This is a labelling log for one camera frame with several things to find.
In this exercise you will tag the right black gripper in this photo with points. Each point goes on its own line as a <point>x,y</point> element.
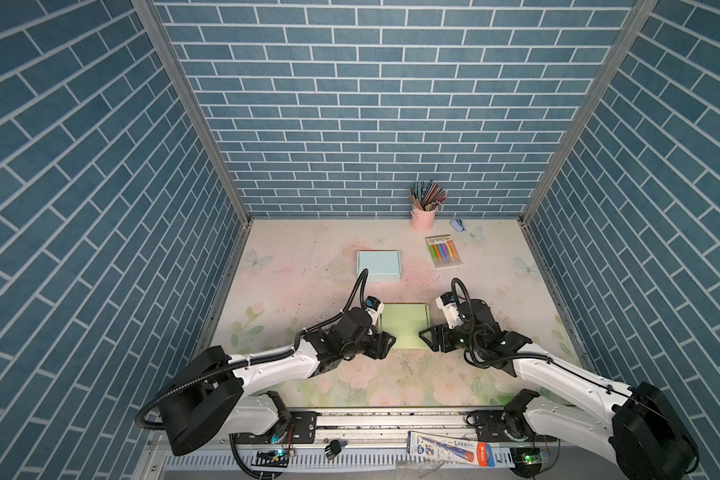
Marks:
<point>436,330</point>

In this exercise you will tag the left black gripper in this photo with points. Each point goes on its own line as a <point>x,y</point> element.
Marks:
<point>380,348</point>

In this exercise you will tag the light green paper box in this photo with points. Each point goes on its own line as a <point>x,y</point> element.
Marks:
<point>404,321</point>

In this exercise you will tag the light blue paper box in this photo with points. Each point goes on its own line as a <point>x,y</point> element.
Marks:
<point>382,265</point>

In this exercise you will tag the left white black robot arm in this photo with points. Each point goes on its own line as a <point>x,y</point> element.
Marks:
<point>230,394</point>

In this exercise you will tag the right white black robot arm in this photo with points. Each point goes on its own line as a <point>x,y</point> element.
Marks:
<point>634,427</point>

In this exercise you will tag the pack of coloured markers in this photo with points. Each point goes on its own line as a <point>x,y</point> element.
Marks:
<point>443,251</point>

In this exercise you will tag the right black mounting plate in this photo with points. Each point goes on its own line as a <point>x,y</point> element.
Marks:
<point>498,425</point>

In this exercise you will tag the black mounting plate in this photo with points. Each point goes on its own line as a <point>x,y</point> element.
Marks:
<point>297,427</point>
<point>498,425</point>

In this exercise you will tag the white red blue package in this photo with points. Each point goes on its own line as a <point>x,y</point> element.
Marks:
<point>447,449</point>

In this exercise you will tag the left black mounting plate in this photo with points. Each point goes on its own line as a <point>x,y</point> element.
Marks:
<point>297,427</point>

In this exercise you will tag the small black knob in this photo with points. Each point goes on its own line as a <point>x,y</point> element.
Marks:
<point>333,449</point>

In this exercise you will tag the pink pencil cup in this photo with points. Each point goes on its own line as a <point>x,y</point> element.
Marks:
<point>422,220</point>

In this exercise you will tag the coloured pencils bundle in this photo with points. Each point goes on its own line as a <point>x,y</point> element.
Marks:
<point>427,195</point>

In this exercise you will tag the left green circuit board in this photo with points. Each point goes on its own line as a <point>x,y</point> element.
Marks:
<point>274,458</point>

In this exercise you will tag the right green lit device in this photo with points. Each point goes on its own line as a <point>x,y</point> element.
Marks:
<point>527,462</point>

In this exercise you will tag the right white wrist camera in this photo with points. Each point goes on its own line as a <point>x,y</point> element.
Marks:
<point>448,304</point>

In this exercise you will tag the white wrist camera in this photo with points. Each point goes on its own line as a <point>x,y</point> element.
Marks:
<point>448,304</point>
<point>374,308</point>

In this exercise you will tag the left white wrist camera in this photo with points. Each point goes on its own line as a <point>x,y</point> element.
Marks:
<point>374,308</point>

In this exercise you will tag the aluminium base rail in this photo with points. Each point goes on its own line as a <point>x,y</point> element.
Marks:
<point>374,440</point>

